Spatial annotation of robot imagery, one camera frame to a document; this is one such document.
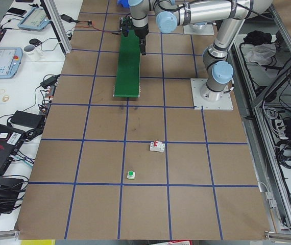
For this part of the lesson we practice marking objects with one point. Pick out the teach pendant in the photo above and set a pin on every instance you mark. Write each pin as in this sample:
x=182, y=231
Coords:
x=35, y=20
x=10, y=60

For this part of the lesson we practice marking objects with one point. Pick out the white mug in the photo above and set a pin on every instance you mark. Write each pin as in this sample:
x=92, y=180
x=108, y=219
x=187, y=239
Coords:
x=32, y=52

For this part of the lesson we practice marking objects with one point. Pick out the white red circuit breaker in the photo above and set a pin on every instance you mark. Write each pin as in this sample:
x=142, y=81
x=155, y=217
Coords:
x=157, y=146

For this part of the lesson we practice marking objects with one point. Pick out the blue plastic bin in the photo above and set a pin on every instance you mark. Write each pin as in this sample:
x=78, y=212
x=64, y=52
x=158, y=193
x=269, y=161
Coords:
x=123, y=3

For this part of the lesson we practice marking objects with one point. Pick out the black power adapter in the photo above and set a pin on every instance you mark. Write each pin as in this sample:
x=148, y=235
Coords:
x=67, y=18

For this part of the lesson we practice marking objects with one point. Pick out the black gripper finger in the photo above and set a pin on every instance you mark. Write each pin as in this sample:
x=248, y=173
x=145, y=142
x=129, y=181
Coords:
x=142, y=46

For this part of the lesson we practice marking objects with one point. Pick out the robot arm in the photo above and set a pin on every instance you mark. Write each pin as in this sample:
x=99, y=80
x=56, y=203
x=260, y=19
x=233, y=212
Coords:
x=197, y=17

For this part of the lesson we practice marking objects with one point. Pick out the near teach pendant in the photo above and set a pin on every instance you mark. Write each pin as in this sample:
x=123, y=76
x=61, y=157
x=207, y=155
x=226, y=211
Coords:
x=10, y=60

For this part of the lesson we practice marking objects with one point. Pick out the black computer mouse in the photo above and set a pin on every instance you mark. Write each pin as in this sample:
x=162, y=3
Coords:
x=35, y=42

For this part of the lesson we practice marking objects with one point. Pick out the far teach pendant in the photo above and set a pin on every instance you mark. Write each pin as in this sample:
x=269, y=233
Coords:
x=35, y=20

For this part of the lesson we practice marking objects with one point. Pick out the green conveyor belt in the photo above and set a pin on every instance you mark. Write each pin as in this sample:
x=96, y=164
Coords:
x=128, y=69

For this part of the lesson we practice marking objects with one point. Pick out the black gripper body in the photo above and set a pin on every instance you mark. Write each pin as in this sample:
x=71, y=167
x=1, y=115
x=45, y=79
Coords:
x=141, y=32

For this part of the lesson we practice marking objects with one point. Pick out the aluminium frame post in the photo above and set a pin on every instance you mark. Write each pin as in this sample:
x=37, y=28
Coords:
x=52, y=14

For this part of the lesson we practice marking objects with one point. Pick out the green push button switch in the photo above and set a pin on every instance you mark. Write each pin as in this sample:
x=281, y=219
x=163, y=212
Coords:
x=131, y=175

